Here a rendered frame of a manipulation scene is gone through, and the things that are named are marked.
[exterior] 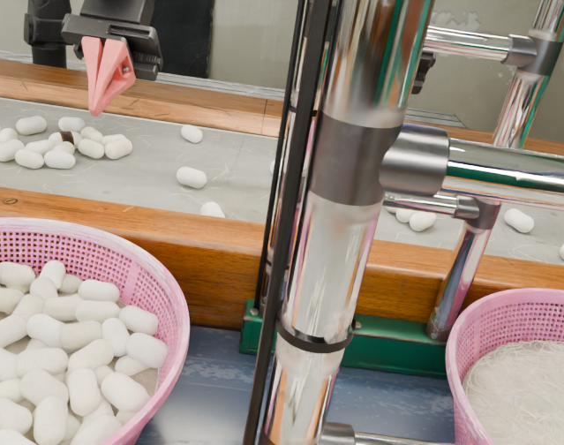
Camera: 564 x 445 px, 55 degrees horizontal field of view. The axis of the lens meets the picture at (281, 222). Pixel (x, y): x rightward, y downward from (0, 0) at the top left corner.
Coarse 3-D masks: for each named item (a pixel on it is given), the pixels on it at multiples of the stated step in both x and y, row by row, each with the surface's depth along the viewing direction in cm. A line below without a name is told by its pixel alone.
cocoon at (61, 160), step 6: (48, 156) 59; (54, 156) 59; (60, 156) 59; (66, 156) 60; (72, 156) 60; (48, 162) 59; (54, 162) 59; (60, 162) 59; (66, 162) 60; (72, 162) 60; (60, 168) 60; (66, 168) 60
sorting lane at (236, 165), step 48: (144, 144) 70; (192, 144) 72; (240, 144) 75; (48, 192) 55; (96, 192) 57; (144, 192) 58; (192, 192) 60; (240, 192) 62; (432, 240) 58; (528, 240) 61
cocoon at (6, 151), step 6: (0, 144) 59; (6, 144) 59; (12, 144) 60; (18, 144) 60; (0, 150) 59; (6, 150) 59; (12, 150) 60; (18, 150) 60; (0, 156) 59; (6, 156) 59; (12, 156) 60
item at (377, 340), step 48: (336, 0) 34; (432, 48) 36; (480, 48) 36; (528, 48) 36; (288, 96) 38; (528, 96) 37; (288, 144) 39; (480, 240) 42; (240, 336) 47; (384, 336) 47; (432, 336) 47
